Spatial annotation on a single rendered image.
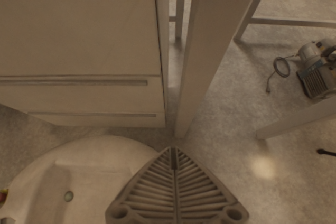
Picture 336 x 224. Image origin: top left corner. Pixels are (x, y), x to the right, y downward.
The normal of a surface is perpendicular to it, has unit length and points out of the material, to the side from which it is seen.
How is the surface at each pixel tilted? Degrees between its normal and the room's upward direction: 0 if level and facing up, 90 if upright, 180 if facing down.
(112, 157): 7
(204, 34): 90
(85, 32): 90
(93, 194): 2
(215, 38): 90
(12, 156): 0
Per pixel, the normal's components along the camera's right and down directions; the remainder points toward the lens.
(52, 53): -0.02, 0.93
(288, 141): -0.01, -0.37
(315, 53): -0.72, -0.28
